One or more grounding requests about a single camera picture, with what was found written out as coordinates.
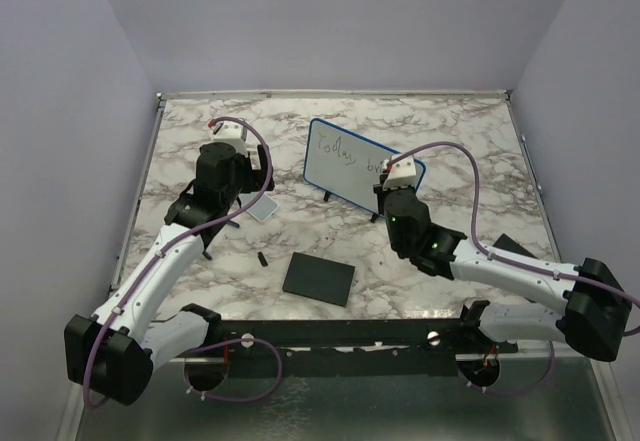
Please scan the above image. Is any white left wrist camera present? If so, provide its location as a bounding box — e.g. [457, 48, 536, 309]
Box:
[209, 119, 248, 156]

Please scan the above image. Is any black flat pad right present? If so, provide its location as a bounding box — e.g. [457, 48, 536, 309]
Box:
[492, 234, 535, 259]

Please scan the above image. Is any blue-framed whiteboard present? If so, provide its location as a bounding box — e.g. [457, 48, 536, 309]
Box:
[303, 118, 399, 213]

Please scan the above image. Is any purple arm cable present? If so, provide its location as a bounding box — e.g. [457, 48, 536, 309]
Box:
[81, 112, 284, 408]
[384, 140, 640, 397]

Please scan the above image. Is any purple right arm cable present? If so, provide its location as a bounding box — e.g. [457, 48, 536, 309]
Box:
[384, 140, 640, 397]

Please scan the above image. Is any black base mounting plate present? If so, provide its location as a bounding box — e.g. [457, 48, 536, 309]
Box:
[215, 315, 497, 378]

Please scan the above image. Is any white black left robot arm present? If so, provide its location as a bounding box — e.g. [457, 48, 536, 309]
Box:
[63, 139, 274, 409]

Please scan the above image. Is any small white-framed grey tablet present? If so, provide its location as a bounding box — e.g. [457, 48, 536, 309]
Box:
[239, 193, 279, 222]

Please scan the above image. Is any black rectangular eraser pad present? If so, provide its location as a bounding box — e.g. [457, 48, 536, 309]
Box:
[282, 252, 355, 307]

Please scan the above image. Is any black marker cap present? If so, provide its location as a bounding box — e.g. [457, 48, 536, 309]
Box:
[258, 252, 269, 267]

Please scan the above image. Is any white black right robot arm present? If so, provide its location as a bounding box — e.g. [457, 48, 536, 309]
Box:
[373, 185, 631, 362]

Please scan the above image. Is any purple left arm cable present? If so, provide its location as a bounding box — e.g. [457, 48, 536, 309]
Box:
[81, 112, 284, 408]

